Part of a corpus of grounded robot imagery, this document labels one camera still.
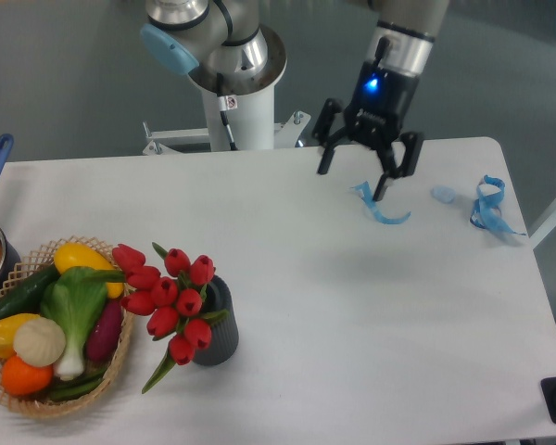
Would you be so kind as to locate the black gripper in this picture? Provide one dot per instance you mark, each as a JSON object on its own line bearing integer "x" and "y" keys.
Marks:
{"x": 374, "y": 118}

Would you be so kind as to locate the curved blue tape strip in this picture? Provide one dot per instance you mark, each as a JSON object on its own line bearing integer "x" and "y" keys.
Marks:
{"x": 364, "y": 193}

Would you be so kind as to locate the green toy bean pods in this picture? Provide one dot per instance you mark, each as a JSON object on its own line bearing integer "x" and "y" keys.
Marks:
{"x": 76, "y": 388}

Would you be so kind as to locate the dark grey ribbed vase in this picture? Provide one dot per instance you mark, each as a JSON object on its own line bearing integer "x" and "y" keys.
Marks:
{"x": 225, "y": 335}

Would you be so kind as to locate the green toy cucumber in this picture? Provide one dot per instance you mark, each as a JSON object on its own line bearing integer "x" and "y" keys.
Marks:
{"x": 26, "y": 296}

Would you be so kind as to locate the small light blue cap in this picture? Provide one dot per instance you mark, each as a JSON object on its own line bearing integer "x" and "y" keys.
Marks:
{"x": 443, "y": 194}

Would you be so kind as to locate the orange toy fruit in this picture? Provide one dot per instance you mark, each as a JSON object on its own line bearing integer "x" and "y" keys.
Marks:
{"x": 21, "y": 379}

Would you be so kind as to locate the yellow toy squash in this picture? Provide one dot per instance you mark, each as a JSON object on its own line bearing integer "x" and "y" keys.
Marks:
{"x": 71, "y": 255}

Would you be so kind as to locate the cream toy steamed bun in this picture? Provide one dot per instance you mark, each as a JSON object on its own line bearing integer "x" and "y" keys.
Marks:
{"x": 39, "y": 342}

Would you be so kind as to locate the red tulip bouquet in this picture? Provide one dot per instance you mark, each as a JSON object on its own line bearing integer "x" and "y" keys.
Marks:
{"x": 172, "y": 299}

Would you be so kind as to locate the purple toy sweet potato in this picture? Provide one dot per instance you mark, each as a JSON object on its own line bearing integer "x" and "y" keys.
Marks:
{"x": 105, "y": 336}

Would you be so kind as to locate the green toy bok choy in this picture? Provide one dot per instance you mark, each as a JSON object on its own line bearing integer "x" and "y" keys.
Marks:
{"x": 74, "y": 302}

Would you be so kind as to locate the woven wicker basket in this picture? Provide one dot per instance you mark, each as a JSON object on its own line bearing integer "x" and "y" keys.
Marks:
{"x": 41, "y": 407}

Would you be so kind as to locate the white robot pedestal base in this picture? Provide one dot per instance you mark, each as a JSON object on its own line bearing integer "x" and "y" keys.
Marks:
{"x": 242, "y": 122}

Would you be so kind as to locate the yellow toy bell pepper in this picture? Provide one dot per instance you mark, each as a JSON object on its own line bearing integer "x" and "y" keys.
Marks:
{"x": 8, "y": 329}

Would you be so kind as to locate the tangled blue ribbon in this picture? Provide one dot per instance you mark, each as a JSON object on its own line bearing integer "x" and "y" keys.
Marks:
{"x": 486, "y": 212}

